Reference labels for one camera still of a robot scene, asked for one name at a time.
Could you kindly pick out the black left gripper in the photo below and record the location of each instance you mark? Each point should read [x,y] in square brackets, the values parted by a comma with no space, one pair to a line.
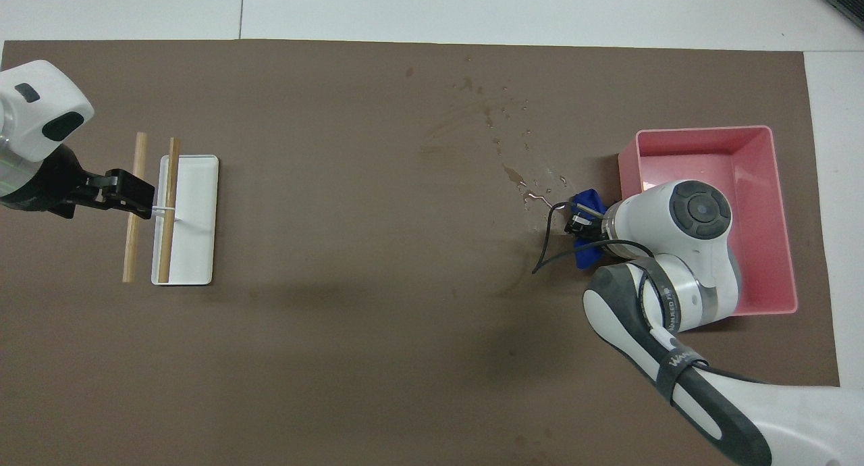
[61,182]

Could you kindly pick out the pink plastic bin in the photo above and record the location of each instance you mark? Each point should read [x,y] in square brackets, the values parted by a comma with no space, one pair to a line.
[756,182]

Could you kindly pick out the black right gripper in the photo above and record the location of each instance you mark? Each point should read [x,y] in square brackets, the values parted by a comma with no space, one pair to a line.
[584,226]

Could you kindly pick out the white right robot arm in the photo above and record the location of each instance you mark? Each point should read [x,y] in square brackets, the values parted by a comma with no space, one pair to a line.
[702,263]

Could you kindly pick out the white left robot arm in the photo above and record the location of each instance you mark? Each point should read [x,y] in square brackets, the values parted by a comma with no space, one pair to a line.
[37,108]

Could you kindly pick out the wooden rack dowel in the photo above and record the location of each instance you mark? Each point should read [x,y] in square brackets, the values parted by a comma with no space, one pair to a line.
[130,250]
[165,250]

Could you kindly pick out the blue towel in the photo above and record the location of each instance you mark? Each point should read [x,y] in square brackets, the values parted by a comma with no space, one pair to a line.
[587,199]

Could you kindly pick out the white towel rack base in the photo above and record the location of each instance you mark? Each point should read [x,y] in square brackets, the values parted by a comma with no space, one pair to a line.
[199,223]

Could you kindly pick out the brown table mat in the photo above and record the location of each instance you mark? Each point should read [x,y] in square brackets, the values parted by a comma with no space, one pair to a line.
[337,317]

